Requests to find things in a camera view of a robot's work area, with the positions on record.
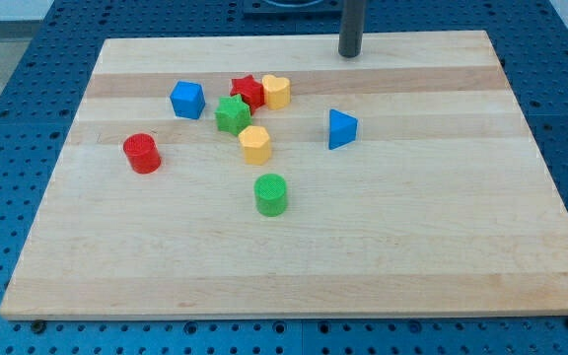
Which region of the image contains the light wooden board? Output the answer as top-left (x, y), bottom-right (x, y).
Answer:
top-left (0, 31), bottom-right (568, 320)

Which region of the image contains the green cylinder block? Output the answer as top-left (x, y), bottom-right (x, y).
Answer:
top-left (253, 174), bottom-right (288, 217)

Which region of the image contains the yellow hexagon block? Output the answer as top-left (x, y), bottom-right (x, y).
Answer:
top-left (238, 125), bottom-right (272, 165)

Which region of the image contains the blue triangle block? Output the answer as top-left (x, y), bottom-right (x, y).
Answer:
top-left (328, 109), bottom-right (358, 150)

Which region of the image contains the green star block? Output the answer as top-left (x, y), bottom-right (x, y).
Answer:
top-left (215, 95), bottom-right (251, 136)

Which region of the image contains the yellow heart block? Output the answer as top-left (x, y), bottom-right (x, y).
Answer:
top-left (261, 74), bottom-right (291, 109)

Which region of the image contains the red star block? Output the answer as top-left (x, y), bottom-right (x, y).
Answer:
top-left (230, 75), bottom-right (264, 114)

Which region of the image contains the blue cube block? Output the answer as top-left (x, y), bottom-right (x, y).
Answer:
top-left (170, 81), bottom-right (205, 119)

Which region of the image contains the red cylinder block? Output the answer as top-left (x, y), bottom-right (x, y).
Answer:
top-left (122, 133), bottom-right (162, 174)

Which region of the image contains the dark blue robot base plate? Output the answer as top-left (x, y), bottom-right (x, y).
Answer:
top-left (240, 0), bottom-right (343, 17)

